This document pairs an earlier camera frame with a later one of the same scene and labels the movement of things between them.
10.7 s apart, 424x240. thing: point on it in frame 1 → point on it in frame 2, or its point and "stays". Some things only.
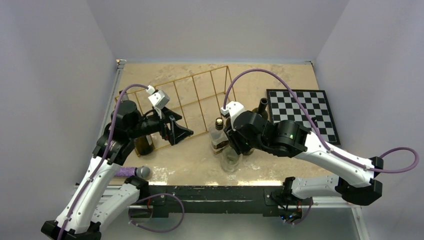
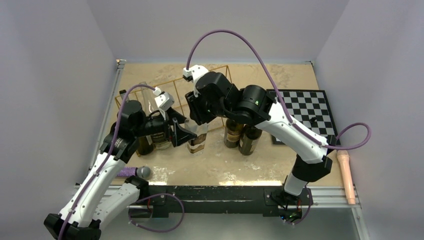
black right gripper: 234,142 → 194,105
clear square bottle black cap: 219,139 → 197,144
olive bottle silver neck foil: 144,145 stays
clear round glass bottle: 230,160 → 160,140
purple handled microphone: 143,172 stays
